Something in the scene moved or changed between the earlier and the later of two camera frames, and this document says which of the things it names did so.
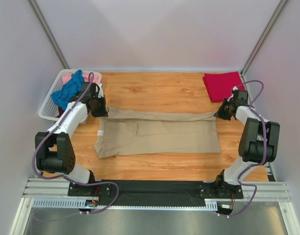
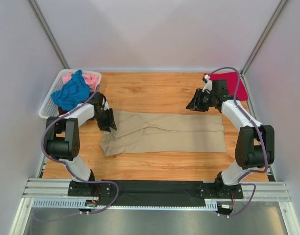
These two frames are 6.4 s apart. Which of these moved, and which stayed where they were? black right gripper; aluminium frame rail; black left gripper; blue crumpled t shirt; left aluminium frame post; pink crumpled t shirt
Moved: black right gripper; black left gripper
Stayed: aluminium frame rail; blue crumpled t shirt; pink crumpled t shirt; left aluminium frame post
